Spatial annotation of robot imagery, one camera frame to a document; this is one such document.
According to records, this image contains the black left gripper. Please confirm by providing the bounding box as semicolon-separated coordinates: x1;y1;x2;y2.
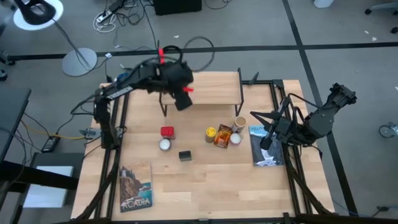
155;61;194;111

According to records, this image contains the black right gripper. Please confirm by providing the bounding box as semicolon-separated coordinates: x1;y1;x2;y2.
249;106;301;145

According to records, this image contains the tan-lidded cardboard seasoning canister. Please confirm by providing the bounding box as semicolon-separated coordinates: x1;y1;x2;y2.
231;116;248;134

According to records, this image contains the red-lidded smoked paprika tin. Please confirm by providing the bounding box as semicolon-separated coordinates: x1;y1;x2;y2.
160;126;176;140

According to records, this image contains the red patterned candle tin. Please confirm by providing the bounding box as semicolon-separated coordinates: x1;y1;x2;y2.
229;132;243;146

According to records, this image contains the yellow-lidded crunchy onion shaker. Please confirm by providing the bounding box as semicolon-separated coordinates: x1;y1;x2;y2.
205;126;218;144

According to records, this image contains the orange and brown spice pouch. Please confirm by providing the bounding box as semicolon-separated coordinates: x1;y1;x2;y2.
213;124;234;149

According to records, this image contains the dark green black pepper tin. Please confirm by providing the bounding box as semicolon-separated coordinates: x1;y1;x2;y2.
178;150;193;162

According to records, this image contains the maroon patterned candle tin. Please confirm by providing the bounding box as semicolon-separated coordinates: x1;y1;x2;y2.
158;138;172;152

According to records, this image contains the black box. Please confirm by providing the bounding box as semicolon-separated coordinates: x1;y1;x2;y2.
152;0;203;16

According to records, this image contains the Acadia picture book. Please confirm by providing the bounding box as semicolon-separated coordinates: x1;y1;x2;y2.
119;161;154;213

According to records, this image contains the floor lamp with round base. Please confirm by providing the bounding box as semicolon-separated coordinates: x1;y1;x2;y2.
12;0;98;77

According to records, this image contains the grey caster wheel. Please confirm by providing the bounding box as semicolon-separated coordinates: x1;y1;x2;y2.
378;122;398;139

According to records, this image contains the white trash can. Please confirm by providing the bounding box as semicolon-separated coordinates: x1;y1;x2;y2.
313;0;335;9

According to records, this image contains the black power adapter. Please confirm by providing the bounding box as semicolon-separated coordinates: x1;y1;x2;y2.
41;136;61;153

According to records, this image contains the white box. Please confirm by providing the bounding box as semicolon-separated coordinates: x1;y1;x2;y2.
23;166;75;208

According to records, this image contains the black desk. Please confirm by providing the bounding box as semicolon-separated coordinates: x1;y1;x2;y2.
0;88;32;162

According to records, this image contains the wooden shelf with black frame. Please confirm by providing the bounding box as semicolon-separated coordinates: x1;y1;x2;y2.
158;70;245;118

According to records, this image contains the black table frame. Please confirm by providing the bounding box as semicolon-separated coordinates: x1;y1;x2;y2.
71;79;336;224

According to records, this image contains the black looped cable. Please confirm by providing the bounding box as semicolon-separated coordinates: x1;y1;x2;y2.
183;36;215;72

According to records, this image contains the white power strip with cable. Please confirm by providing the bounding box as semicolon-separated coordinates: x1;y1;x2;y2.
92;9;118;34

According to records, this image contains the yellow cable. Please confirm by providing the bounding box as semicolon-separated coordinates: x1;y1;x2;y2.
20;119;86;141

